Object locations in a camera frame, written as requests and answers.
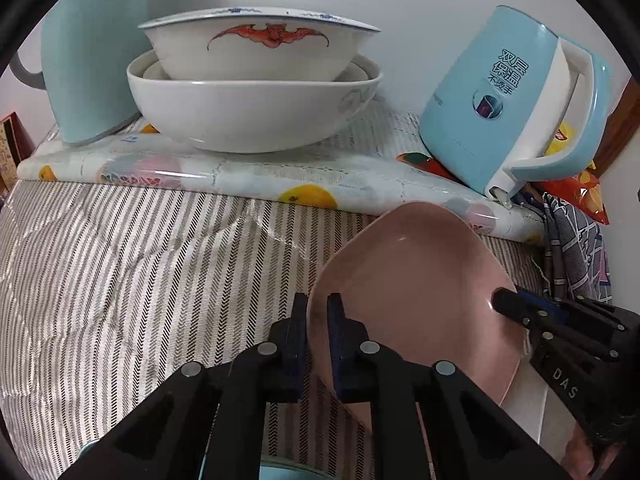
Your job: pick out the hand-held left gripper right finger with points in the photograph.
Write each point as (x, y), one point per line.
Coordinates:
(341, 360)

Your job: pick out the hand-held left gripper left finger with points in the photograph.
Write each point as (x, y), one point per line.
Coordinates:
(300, 355)

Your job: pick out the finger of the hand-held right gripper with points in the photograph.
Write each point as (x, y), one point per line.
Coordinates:
(510, 305)
(550, 307)

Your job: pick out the pink plate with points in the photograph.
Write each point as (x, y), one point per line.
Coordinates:
(425, 270)

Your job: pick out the person's right hand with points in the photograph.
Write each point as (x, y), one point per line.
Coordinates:
(590, 455)

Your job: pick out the grey plaid cloth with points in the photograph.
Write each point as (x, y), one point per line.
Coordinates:
(575, 250)

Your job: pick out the red snack bag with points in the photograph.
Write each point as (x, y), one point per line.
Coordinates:
(590, 200)

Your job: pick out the light blue plate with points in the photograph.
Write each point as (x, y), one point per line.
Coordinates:
(287, 474)

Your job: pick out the yellow snack bag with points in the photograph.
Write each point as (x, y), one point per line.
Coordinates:
(560, 144)

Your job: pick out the striped quilted mattress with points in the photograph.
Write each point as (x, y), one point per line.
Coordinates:
(125, 285)

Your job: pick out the fruit print plastic tablecloth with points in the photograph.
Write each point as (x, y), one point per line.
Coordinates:
(240, 170)

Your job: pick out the blue and white electric kettle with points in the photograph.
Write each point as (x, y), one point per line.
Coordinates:
(465, 110)

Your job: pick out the large white bowl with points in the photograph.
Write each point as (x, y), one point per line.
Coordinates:
(240, 115)

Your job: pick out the white bowl with bat print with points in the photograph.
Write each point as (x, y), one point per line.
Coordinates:
(260, 60)

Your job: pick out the medium white bowl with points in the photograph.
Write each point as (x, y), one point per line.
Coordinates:
(151, 71)

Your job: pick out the patterned book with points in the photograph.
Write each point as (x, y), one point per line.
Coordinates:
(12, 150)

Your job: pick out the light blue pitcher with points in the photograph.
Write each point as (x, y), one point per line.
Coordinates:
(90, 60)

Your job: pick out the wooden frame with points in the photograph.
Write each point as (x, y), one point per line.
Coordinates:
(625, 130)

